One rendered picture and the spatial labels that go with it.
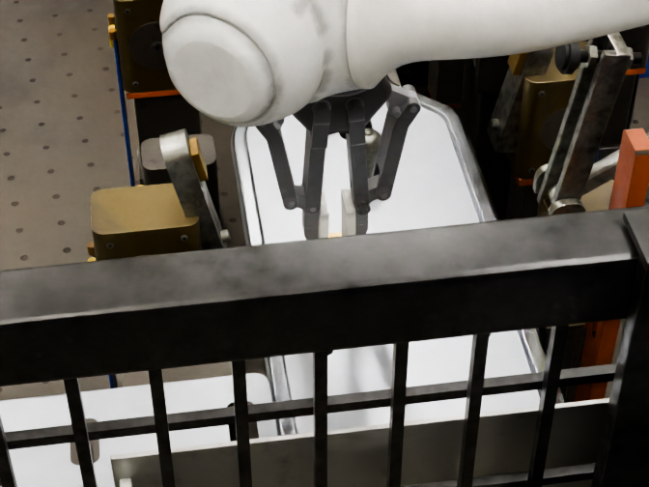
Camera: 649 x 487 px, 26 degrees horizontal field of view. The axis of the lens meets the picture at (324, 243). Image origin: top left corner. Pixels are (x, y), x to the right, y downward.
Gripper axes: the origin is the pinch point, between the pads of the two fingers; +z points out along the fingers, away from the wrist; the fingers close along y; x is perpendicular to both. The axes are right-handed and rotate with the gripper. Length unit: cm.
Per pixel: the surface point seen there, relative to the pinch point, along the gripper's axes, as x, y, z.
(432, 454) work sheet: -55, -5, -39
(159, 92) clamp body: 37.7, -13.1, 11.7
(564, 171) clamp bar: -1.6, 18.5, -5.6
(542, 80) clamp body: 14.9, 21.4, -2.4
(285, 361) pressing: -9.6, -5.5, 4.6
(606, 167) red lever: -0.6, 22.5, -4.7
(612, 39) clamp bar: 0.2, 21.5, -16.9
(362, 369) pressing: -11.3, 0.5, 4.6
